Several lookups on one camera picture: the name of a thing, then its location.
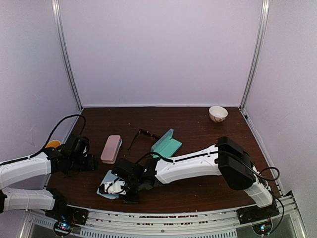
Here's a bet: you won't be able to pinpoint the aluminium front rail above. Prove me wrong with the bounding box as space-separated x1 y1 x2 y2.
19 195 309 238

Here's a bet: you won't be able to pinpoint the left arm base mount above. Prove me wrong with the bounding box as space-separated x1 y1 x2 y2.
45 207 89 237

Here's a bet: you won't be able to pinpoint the grey-blue glasses case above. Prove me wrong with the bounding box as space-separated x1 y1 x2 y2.
151 128 182 158

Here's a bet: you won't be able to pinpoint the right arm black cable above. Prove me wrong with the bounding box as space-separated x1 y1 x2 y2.
135 151 285 224

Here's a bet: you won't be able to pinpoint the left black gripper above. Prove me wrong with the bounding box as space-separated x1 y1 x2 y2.
68 154 98 171

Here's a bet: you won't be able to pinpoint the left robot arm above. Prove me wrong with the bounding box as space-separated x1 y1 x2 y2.
0 135 98 220

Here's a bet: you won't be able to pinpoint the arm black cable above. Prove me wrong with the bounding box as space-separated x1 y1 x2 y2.
0 114 87 166
135 151 285 224

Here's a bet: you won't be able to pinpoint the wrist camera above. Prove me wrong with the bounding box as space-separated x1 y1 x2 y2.
81 137 90 156
99 179 126 195

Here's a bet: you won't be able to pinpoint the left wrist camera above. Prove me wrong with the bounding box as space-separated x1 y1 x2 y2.
81 137 90 156

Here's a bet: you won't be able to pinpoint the right aluminium frame post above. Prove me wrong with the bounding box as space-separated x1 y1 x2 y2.
239 0 270 112

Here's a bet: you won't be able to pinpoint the aluminium frame post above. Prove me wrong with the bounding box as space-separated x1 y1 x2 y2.
52 0 83 111
239 0 270 112

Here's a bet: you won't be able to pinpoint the dark sunglasses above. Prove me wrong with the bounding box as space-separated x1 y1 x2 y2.
127 129 161 151

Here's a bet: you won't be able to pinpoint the left aluminium frame post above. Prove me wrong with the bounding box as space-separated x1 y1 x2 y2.
52 0 83 111

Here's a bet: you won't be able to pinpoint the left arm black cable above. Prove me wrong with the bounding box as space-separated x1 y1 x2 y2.
0 114 87 166

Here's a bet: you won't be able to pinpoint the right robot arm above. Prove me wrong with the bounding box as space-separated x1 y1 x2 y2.
105 136 274 219

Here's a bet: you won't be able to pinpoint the light blue cloth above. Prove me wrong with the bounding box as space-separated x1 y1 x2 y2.
96 170 119 200

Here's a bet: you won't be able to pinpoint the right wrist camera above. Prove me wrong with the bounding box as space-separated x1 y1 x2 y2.
99 179 126 195

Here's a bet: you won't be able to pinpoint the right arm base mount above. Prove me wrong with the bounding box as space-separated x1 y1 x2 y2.
237 206 280 237

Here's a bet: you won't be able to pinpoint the patterned mug orange inside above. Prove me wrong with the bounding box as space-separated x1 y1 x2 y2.
45 140 61 148

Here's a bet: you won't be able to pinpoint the pink glasses case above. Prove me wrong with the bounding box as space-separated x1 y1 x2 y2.
101 135 122 164

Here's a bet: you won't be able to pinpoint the white ceramic bowl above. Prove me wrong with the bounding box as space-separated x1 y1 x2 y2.
209 106 228 123

